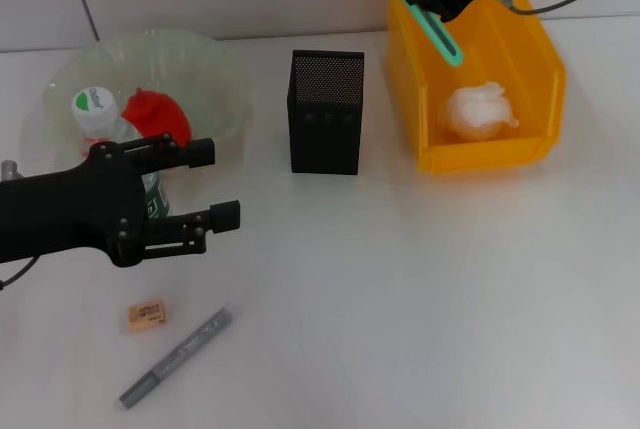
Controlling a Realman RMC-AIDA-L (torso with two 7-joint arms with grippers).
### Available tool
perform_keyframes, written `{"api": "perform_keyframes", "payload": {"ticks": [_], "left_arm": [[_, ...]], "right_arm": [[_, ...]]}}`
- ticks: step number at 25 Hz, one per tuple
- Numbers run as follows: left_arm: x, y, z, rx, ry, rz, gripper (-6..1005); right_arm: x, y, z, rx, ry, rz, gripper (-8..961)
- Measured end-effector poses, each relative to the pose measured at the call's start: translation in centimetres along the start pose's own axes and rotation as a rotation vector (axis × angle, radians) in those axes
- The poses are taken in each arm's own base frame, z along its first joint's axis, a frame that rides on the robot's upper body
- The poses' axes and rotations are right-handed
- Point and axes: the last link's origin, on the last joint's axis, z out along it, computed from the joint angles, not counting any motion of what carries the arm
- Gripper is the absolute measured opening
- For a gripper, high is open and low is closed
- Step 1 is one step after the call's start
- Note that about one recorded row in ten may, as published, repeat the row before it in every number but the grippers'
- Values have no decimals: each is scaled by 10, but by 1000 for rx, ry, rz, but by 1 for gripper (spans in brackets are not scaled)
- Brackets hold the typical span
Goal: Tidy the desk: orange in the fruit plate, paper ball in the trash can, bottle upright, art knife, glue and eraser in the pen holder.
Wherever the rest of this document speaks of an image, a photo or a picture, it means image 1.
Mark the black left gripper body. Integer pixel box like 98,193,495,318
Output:
0,141,149,269

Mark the green utility knife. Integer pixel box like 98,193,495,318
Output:
367,0,465,69

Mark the clear plastic water bottle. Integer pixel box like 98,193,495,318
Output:
71,86,171,224

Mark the white paper ball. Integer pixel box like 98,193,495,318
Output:
438,80,520,144

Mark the green glass fruit plate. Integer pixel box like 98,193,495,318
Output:
42,28,254,160

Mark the black mesh pen holder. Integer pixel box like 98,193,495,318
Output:
287,49,365,176

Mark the small beige eraser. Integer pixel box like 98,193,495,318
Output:
125,300,166,335

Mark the grey marker pen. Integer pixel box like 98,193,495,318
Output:
118,306,234,410

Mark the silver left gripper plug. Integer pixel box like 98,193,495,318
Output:
0,161,25,184

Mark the yellow plastic bin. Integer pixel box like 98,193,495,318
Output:
383,0,569,175

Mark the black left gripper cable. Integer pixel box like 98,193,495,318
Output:
0,256,37,291

